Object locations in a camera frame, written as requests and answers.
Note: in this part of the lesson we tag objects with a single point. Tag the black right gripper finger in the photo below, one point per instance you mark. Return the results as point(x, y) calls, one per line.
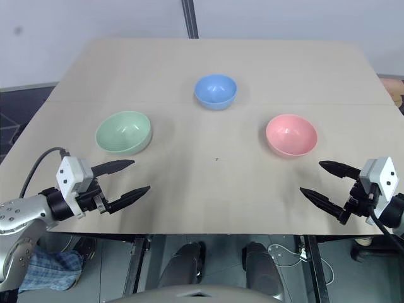
point(341, 170)
point(325, 202)

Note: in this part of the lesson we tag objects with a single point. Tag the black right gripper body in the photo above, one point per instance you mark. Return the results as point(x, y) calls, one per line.
point(361, 202)

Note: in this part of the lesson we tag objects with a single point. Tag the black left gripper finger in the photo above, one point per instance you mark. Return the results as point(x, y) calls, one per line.
point(113, 166)
point(129, 197)

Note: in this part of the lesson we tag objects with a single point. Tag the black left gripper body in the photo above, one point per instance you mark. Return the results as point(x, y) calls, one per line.
point(90, 200)

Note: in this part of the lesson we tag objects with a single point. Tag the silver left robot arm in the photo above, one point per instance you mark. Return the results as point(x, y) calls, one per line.
point(22, 214)

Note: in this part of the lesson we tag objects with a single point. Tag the green bowl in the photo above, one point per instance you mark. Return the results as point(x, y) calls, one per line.
point(124, 132)

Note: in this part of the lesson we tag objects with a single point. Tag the pink red bowl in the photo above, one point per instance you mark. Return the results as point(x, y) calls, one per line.
point(292, 135)

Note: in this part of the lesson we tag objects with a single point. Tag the blue plaid cloth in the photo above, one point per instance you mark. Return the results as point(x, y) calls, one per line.
point(50, 271)

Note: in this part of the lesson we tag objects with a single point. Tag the dark rounded shape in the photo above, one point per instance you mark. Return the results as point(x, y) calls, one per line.
point(260, 268)
point(183, 265)

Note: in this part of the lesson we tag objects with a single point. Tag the grey rounded robot torso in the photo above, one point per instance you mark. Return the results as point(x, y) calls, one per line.
point(195, 295)

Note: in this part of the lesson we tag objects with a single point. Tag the blue bowl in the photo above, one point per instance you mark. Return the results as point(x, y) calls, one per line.
point(215, 91)

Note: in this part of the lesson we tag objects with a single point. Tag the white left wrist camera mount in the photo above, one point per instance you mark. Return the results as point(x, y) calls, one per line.
point(70, 176)

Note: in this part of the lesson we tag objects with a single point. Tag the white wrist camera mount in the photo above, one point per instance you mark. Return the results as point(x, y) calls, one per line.
point(383, 176)
point(70, 176)

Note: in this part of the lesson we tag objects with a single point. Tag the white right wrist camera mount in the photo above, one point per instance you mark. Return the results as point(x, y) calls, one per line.
point(383, 176)

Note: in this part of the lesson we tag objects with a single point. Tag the black table frame leg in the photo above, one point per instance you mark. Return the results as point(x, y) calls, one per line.
point(135, 265)
point(315, 268)

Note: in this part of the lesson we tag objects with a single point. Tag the black vertical post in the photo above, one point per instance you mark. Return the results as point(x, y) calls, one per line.
point(190, 19)

